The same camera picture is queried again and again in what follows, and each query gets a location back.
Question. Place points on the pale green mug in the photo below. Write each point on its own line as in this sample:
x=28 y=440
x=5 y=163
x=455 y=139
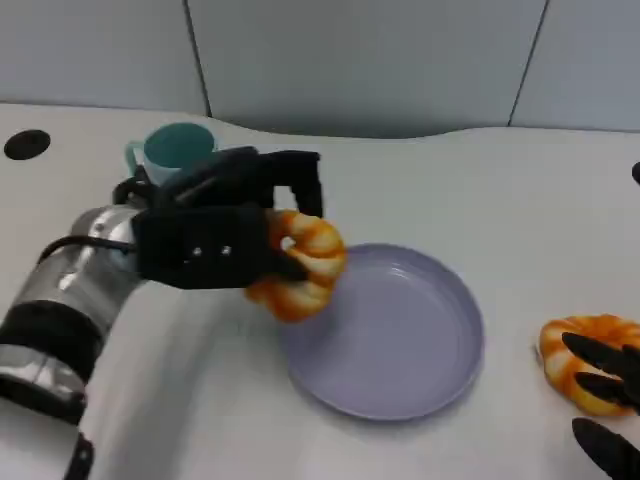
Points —
x=172 y=147

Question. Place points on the orange and white toy bread roll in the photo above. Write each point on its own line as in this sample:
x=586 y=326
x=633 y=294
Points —
x=565 y=350
x=305 y=295

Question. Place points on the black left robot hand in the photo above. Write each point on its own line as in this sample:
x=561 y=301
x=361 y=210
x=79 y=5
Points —
x=200 y=240

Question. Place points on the lilac plate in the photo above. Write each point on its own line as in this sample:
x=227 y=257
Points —
x=395 y=340

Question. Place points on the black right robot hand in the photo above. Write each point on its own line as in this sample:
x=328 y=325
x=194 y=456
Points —
x=610 y=357

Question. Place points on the grey partition panel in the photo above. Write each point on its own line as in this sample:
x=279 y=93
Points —
x=95 y=50
x=365 y=60
x=585 y=65

